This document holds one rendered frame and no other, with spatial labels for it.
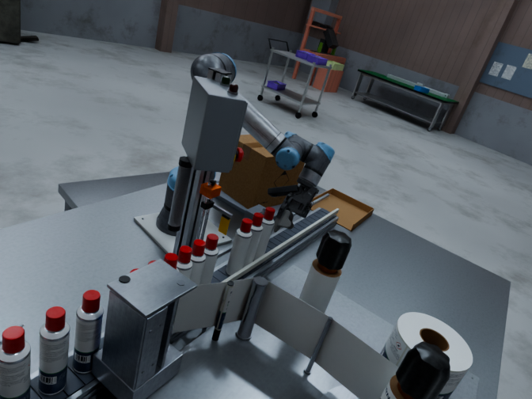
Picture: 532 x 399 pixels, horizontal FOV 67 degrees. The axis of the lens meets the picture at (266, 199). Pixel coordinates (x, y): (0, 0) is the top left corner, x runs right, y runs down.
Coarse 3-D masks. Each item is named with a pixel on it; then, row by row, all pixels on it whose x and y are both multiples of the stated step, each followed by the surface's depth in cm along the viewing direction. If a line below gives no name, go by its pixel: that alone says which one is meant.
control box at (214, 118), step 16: (192, 80) 103; (208, 80) 102; (192, 96) 102; (208, 96) 90; (224, 96) 91; (240, 96) 95; (192, 112) 101; (208, 112) 91; (224, 112) 93; (240, 112) 94; (192, 128) 100; (208, 128) 93; (224, 128) 95; (240, 128) 97; (192, 144) 99; (208, 144) 95; (224, 144) 97; (192, 160) 98; (208, 160) 97; (224, 160) 99
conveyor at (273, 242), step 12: (312, 216) 186; (300, 228) 172; (276, 240) 158; (300, 240) 164; (216, 276) 129; (228, 276) 130; (72, 360) 90; (72, 372) 87; (36, 384) 83; (72, 384) 85; (84, 384) 86; (36, 396) 81; (60, 396) 82
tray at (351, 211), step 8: (328, 192) 223; (336, 192) 226; (312, 200) 207; (328, 200) 219; (336, 200) 222; (344, 200) 224; (352, 200) 222; (312, 208) 204; (328, 208) 209; (344, 208) 215; (352, 208) 218; (360, 208) 220; (368, 208) 218; (344, 216) 206; (352, 216) 209; (360, 216) 211; (368, 216) 213; (344, 224) 198; (352, 224) 200
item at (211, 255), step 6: (210, 234) 111; (210, 240) 110; (216, 240) 110; (210, 246) 110; (216, 246) 112; (204, 252) 111; (210, 252) 111; (216, 252) 112; (210, 258) 111; (216, 258) 113; (204, 264) 112; (210, 264) 112; (204, 270) 113; (210, 270) 113; (204, 276) 114; (210, 276) 115; (204, 282) 115; (210, 282) 116
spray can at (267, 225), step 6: (270, 210) 134; (264, 216) 135; (270, 216) 134; (264, 222) 135; (270, 222) 135; (264, 228) 135; (270, 228) 136; (264, 234) 137; (270, 234) 138; (264, 240) 138; (258, 246) 139; (264, 246) 139; (258, 252) 140; (264, 252) 141
